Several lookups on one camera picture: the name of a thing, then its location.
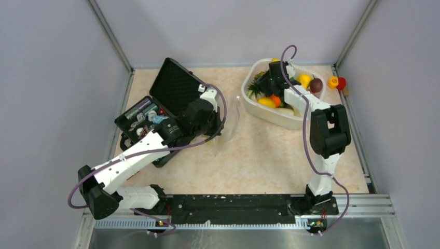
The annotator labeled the clear pink-dotted zip bag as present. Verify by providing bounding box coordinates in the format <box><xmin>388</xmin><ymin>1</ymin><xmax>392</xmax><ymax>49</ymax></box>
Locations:
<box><xmin>211</xmin><ymin>95</ymin><xmax>242</xmax><ymax>157</ymax></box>

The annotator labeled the toy pineapple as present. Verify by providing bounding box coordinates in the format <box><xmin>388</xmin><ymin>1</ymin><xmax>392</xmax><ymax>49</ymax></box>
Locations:
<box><xmin>246</xmin><ymin>71</ymin><xmax>272</xmax><ymax>99</ymax></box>

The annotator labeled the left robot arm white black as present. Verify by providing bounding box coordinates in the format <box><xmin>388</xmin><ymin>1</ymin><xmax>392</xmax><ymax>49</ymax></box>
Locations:
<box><xmin>76</xmin><ymin>98</ymin><xmax>224</xmax><ymax>220</ymax></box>

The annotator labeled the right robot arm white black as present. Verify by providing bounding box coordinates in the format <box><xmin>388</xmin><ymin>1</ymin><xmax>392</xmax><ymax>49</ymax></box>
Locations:
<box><xmin>260</xmin><ymin>61</ymin><xmax>351</xmax><ymax>214</ymax></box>

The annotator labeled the black poker chip case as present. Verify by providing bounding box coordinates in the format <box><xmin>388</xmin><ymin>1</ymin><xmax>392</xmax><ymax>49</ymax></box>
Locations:
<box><xmin>115</xmin><ymin>58</ymin><xmax>217</xmax><ymax>150</ymax></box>

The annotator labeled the yellow toy lemon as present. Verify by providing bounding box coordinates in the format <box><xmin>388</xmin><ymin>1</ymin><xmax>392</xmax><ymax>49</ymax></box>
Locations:
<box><xmin>257</xmin><ymin>97</ymin><xmax>276</xmax><ymax>109</ymax></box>

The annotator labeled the white oval plastic basket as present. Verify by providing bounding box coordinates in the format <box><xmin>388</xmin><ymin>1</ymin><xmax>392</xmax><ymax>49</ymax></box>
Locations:
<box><xmin>241</xmin><ymin>58</ymin><xmax>331</xmax><ymax>130</ymax></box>

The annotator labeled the orange toy carrot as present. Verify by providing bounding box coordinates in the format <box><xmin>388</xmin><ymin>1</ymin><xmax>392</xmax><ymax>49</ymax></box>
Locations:
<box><xmin>270</xmin><ymin>94</ymin><xmax>282</xmax><ymax>108</ymax></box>

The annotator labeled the yellow toy bell pepper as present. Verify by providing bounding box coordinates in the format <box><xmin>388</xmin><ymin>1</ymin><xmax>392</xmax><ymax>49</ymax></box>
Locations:
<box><xmin>296</xmin><ymin>74</ymin><xmax>312</xmax><ymax>90</ymax></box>

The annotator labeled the dark purple toy fruit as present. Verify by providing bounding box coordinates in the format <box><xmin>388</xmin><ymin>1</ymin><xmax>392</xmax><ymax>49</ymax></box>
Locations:
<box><xmin>309</xmin><ymin>78</ymin><xmax>323</xmax><ymax>93</ymax></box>

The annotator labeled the orange toy piece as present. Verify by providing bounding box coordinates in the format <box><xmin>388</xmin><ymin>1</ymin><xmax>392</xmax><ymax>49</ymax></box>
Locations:
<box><xmin>327</xmin><ymin>76</ymin><xmax>339</xmax><ymax>89</ymax></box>

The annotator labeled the red toy piece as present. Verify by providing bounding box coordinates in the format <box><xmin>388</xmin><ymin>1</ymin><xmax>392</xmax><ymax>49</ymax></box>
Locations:
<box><xmin>336</xmin><ymin>77</ymin><xmax>347</xmax><ymax>91</ymax></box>

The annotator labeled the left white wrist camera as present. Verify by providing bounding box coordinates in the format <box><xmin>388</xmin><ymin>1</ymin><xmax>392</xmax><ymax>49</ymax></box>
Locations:
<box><xmin>198</xmin><ymin>84</ymin><xmax>218</xmax><ymax>105</ymax></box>

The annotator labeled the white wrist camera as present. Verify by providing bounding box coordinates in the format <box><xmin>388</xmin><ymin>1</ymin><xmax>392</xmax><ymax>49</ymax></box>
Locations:
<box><xmin>198</xmin><ymin>84</ymin><xmax>218</xmax><ymax>105</ymax></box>
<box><xmin>284</xmin><ymin>61</ymin><xmax>296</xmax><ymax>81</ymax></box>

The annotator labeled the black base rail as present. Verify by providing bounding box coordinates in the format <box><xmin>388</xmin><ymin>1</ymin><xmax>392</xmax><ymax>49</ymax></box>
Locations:
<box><xmin>146</xmin><ymin>194</ymin><xmax>339</xmax><ymax>225</ymax></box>

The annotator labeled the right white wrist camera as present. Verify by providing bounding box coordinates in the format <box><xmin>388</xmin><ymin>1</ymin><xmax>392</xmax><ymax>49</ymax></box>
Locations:
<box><xmin>284</xmin><ymin>61</ymin><xmax>296</xmax><ymax>81</ymax></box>

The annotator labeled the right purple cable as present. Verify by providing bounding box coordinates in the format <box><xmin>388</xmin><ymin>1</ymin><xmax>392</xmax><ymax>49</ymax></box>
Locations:
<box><xmin>280</xmin><ymin>45</ymin><xmax>351</xmax><ymax>236</ymax></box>

